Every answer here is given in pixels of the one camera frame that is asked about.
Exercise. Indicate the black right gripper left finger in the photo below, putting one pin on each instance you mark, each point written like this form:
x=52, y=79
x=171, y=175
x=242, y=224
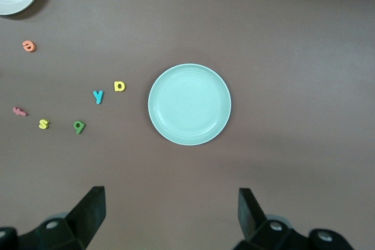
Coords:
x=88, y=217

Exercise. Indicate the yellow foam letter a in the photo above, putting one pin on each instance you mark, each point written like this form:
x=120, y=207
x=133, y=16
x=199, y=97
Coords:
x=115, y=86

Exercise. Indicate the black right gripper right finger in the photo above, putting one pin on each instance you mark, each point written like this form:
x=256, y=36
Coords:
x=249, y=217

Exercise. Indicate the pale green plate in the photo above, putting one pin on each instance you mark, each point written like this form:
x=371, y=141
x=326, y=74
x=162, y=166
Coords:
x=189, y=104

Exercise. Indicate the orange foam letter e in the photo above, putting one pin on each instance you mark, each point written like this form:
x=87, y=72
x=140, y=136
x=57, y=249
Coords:
x=29, y=46

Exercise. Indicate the yellow foam letter s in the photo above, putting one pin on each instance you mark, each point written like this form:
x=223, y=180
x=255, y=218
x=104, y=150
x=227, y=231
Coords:
x=44, y=124

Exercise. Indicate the green foam letter g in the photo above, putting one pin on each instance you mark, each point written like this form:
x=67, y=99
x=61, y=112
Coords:
x=79, y=129

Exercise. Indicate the pink foam letter f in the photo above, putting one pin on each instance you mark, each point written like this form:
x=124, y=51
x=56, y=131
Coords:
x=20, y=112

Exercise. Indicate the teal foam letter y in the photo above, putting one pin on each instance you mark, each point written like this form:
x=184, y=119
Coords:
x=98, y=97

